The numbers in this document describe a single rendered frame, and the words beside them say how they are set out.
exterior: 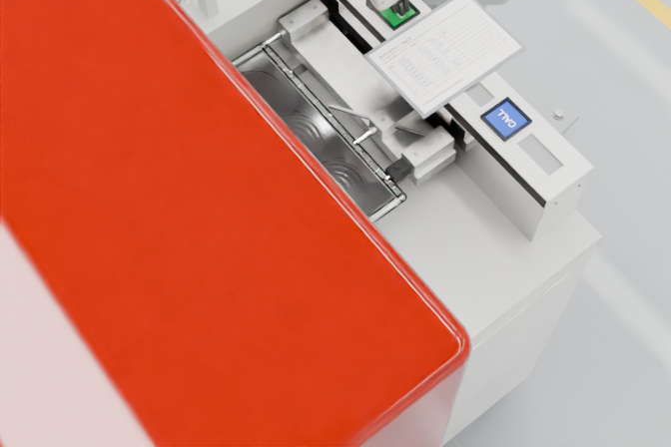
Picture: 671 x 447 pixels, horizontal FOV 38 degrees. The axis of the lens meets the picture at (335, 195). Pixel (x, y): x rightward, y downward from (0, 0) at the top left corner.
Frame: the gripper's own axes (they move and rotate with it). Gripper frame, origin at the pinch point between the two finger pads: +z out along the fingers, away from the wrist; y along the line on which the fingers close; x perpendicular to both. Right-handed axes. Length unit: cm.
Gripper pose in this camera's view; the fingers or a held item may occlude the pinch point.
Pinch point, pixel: (398, 1)
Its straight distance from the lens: 157.3
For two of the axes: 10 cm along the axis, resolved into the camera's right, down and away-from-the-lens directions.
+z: 1.9, 3.3, 9.2
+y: 7.7, -6.3, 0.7
